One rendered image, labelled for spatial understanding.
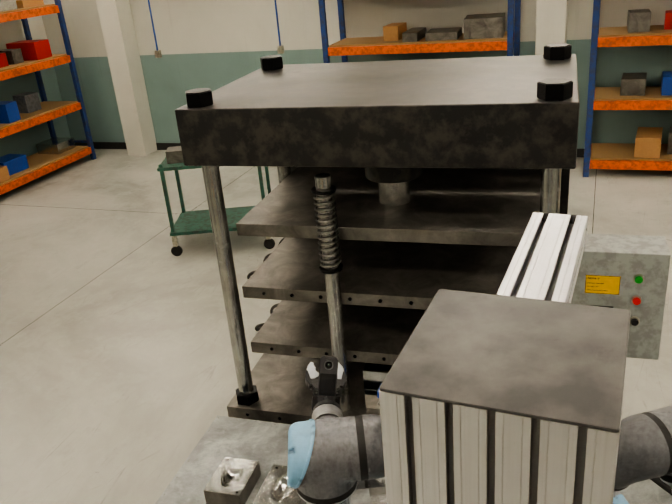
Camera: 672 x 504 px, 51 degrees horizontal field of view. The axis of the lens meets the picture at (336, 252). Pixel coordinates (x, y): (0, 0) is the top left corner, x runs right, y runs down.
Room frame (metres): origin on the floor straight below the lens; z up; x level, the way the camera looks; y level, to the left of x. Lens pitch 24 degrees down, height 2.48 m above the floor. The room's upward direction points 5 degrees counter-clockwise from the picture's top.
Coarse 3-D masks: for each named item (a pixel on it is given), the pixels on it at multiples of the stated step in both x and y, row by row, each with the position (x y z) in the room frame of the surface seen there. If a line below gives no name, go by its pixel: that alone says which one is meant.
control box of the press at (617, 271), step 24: (600, 240) 2.19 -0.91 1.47; (624, 240) 2.17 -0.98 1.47; (648, 240) 2.15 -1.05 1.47; (600, 264) 2.09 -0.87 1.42; (624, 264) 2.07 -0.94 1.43; (648, 264) 2.05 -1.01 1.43; (576, 288) 2.12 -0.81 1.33; (600, 288) 2.09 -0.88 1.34; (624, 288) 2.07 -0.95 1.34; (648, 288) 2.04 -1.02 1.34; (648, 312) 2.04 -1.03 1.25; (648, 336) 2.04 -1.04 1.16
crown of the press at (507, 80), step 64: (320, 64) 3.07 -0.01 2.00; (384, 64) 2.92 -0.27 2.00; (448, 64) 2.78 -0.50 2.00; (512, 64) 2.66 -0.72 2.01; (576, 64) 2.55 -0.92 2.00; (192, 128) 2.37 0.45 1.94; (256, 128) 2.30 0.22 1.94; (320, 128) 2.22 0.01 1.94; (384, 128) 2.16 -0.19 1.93; (448, 128) 2.09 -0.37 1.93; (512, 128) 2.03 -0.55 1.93; (576, 128) 1.98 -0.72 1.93; (384, 192) 2.54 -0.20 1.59
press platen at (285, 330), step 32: (288, 320) 2.60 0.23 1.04; (320, 320) 2.57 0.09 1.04; (352, 320) 2.55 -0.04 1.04; (384, 320) 2.53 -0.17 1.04; (416, 320) 2.50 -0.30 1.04; (256, 352) 2.45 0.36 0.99; (288, 352) 2.40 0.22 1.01; (320, 352) 2.36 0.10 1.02; (352, 352) 2.32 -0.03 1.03; (384, 352) 2.28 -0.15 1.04
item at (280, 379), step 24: (264, 360) 2.71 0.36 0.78; (288, 360) 2.69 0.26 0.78; (312, 360) 2.68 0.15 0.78; (264, 384) 2.52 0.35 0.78; (288, 384) 2.51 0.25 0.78; (360, 384) 2.46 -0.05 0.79; (240, 408) 2.37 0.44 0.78; (264, 408) 2.35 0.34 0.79; (288, 408) 2.34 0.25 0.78; (360, 408) 2.29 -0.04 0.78
